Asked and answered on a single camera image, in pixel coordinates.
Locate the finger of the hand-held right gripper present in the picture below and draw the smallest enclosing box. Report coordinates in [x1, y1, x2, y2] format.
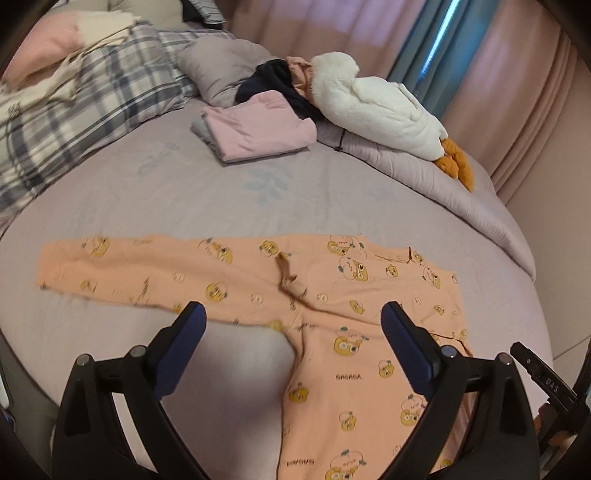
[510, 341, 534, 368]

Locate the lilac bed sheet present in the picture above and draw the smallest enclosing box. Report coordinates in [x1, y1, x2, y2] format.
[0, 99, 557, 480]

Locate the white goose plush toy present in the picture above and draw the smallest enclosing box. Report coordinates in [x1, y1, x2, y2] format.
[307, 52, 476, 193]

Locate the pink pillow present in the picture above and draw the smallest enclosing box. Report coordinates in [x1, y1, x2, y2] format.
[0, 11, 93, 88]

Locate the peach garment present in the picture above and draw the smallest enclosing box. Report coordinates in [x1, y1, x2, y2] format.
[285, 56, 320, 100]

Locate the cream knit blanket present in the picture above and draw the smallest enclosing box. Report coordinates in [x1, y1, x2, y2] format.
[0, 11, 145, 123]

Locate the lilac quilt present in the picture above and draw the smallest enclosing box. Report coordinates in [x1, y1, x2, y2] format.
[176, 37, 537, 283]

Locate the teal curtain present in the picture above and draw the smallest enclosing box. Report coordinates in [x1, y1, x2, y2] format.
[387, 0, 503, 121]

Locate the pink folded garment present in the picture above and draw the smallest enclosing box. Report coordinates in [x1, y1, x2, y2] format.
[202, 90, 318, 163]

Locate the beige pillow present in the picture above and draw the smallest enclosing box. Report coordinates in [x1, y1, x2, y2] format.
[105, 0, 186, 32]

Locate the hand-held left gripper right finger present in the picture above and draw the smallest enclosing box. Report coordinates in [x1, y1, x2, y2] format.
[380, 301, 540, 480]

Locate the orange bear print pajama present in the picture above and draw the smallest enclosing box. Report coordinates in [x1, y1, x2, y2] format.
[37, 233, 476, 480]

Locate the striped pillow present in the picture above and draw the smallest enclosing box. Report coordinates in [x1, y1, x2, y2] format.
[179, 0, 232, 25]

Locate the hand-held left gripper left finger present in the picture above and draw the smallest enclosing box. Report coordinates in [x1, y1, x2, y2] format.
[52, 301, 208, 480]

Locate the navy garment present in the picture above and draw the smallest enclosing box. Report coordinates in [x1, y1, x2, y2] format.
[235, 60, 325, 123]

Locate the plaid pillow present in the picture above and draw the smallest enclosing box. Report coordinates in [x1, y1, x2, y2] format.
[0, 23, 237, 228]

